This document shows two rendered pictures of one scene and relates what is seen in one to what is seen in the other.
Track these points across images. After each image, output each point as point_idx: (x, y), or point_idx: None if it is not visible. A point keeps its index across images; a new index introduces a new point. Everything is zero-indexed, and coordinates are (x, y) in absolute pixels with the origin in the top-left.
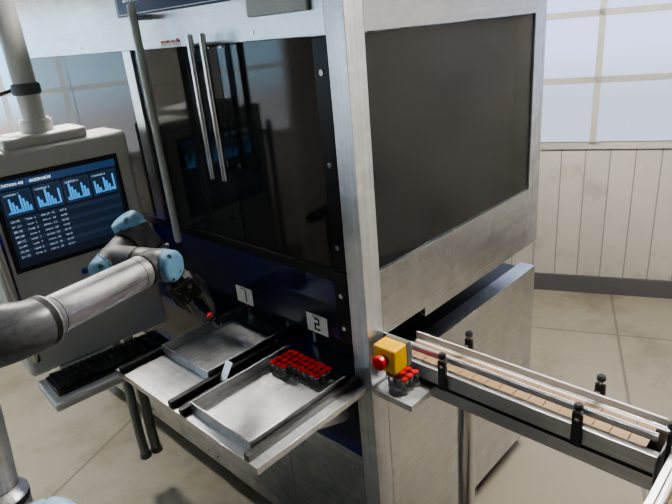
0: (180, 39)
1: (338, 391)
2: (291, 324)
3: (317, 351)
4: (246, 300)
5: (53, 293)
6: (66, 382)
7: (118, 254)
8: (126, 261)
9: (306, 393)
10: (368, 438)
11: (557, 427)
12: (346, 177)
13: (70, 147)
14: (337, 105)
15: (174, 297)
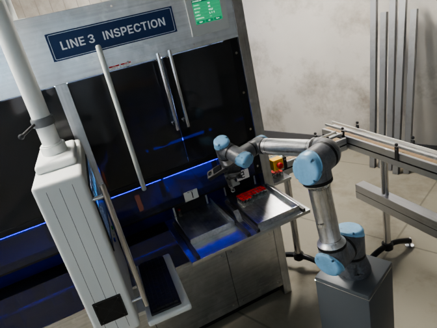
0: (131, 61)
1: (274, 188)
2: (209, 198)
3: (233, 196)
4: (192, 197)
5: (304, 140)
6: (173, 297)
7: (248, 147)
8: (270, 138)
9: (266, 198)
10: None
11: None
12: (253, 94)
13: (82, 153)
14: (246, 64)
15: (237, 175)
